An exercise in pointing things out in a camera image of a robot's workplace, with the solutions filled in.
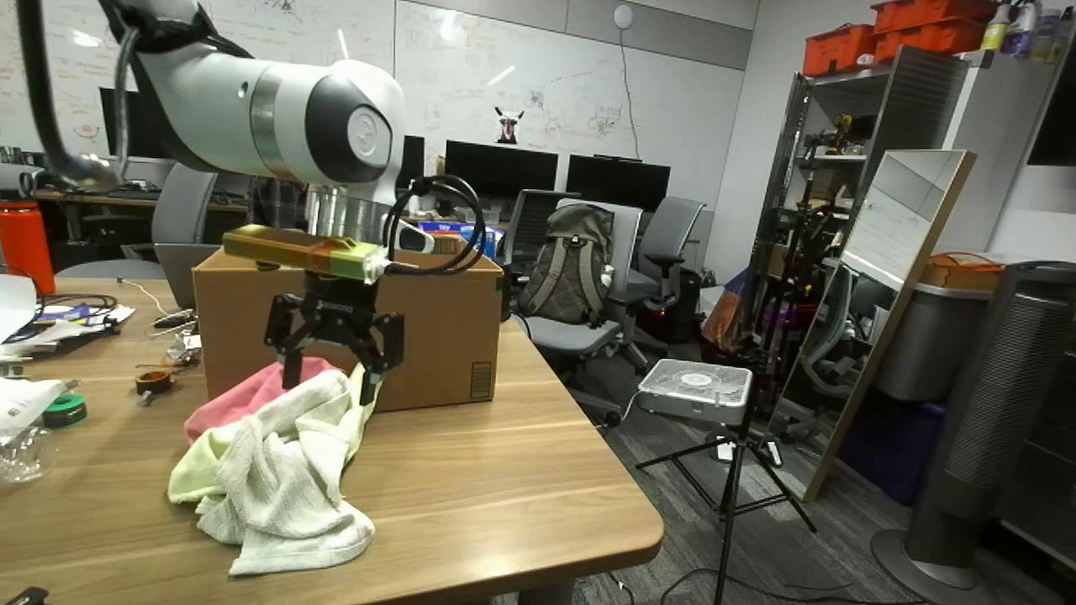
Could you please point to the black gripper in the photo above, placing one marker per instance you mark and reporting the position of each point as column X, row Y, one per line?
column 337, row 304

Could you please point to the white terry towel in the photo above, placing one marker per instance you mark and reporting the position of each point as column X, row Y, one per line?
column 291, row 492

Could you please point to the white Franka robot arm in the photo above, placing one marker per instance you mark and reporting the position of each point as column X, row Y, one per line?
column 224, row 113

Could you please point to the brown cardboard box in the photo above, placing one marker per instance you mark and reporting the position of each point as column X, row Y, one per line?
column 448, row 337

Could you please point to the blue product box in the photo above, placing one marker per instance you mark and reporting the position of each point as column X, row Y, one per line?
column 492, row 236

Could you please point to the grey plastic box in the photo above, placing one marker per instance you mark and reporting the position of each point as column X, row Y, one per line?
column 693, row 387

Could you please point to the pink cloth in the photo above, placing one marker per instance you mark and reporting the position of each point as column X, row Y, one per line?
column 238, row 403

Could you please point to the small clear packet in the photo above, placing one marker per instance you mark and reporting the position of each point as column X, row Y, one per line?
column 186, row 352

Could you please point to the brown tape roll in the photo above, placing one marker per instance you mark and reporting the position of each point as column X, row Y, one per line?
column 157, row 380

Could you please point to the grey office chair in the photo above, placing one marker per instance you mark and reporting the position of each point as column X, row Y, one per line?
column 572, row 337
column 670, row 229
column 186, row 223

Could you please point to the pale green cloth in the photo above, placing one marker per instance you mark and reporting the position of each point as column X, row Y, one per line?
column 201, row 474

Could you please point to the grey framed monitor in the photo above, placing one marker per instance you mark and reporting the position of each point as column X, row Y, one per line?
column 525, row 229

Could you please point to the grey chair back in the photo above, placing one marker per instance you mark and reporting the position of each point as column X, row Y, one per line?
column 113, row 272

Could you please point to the olive grey backpack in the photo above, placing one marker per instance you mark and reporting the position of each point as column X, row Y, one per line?
column 572, row 264

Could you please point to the llama figure picture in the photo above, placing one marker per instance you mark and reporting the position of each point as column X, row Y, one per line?
column 508, row 126

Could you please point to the green tape roll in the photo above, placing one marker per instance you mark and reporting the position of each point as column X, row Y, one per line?
column 69, row 411

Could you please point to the white paper sheet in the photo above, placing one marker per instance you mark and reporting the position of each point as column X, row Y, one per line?
column 20, row 403
column 13, row 307

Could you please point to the orange bottle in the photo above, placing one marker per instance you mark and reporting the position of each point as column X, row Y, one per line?
column 25, row 253

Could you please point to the clear plastic bag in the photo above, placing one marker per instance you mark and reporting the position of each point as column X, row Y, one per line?
column 20, row 455

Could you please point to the black tripod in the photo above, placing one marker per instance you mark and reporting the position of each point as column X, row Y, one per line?
column 734, row 492

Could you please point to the metal storage shelf rack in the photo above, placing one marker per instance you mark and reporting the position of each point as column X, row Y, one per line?
column 790, row 136

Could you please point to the blue bin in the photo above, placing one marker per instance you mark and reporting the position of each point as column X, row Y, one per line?
column 892, row 448

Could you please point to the orange storage bin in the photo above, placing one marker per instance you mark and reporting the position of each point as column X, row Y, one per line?
column 838, row 52
column 936, row 13
column 925, row 42

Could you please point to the wood framed whiteboard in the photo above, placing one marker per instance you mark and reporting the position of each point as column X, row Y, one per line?
column 903, row 212

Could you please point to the grey trash can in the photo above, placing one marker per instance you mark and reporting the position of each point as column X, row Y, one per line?
column 936, row 341

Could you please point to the small orange case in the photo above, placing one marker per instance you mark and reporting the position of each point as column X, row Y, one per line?
column 964, row 273

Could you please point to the tall dark cylinder tower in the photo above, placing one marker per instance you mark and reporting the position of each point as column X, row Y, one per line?
column 996, row 425

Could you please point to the yellow wrist camera bar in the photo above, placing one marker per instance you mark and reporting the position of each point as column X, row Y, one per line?
column 302, row 253

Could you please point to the round white wall device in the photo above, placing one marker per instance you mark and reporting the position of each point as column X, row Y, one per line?
column 622, row 16

